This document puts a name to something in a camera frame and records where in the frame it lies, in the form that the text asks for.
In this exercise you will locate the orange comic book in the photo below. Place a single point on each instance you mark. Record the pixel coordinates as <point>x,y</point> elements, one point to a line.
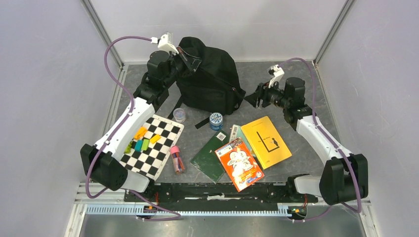
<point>239,164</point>

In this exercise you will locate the checkered chess board mat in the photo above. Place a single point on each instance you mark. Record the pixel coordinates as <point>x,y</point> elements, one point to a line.
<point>151,162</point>

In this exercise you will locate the clear jar of paperclips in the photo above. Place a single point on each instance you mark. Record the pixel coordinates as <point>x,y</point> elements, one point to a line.
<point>179,115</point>

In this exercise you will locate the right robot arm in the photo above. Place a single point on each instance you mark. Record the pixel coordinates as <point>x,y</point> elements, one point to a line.
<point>345,174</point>

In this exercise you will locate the pink capped pencil tube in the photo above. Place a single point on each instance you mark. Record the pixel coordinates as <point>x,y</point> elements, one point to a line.
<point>177,161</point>

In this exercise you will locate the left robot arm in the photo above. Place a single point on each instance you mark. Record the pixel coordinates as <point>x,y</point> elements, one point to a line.
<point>101,161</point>

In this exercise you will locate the blue lidded round tub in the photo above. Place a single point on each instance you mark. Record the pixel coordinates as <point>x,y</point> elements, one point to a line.
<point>216,121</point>

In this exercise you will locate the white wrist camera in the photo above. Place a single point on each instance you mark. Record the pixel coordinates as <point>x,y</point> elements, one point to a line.
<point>276,73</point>
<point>165,43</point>

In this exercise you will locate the yellow hardcover book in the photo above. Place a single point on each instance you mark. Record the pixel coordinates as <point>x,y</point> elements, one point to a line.
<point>266,142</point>

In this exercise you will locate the black student backpack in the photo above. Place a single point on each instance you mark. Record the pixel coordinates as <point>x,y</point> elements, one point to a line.
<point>214,87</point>

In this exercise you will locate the green toy block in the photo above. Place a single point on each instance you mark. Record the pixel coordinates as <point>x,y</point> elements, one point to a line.
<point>145,144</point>

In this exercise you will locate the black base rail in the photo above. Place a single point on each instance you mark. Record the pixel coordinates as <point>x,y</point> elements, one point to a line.
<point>223,196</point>

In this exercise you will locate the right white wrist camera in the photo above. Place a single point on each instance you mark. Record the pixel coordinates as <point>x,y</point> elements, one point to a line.
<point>276,73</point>

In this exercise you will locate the teal book with barcode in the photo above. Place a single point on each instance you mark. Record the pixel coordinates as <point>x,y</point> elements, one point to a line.
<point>236,132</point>

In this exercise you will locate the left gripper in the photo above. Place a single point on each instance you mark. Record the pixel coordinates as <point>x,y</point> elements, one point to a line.
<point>192,62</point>

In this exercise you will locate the green notebook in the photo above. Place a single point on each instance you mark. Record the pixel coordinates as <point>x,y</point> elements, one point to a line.
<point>206,160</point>

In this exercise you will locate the orange toy block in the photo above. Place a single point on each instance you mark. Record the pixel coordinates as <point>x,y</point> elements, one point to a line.
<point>140,133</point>

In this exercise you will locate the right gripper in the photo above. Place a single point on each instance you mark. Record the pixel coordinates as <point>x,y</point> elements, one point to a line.
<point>262,92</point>

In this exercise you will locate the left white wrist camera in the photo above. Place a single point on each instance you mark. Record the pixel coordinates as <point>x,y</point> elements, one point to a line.
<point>165,43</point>

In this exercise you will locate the teal toy block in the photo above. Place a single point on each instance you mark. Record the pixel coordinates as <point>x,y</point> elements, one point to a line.
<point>138,146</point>

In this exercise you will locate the yellow toy block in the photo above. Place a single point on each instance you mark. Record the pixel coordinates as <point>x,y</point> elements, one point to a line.
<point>155,138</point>

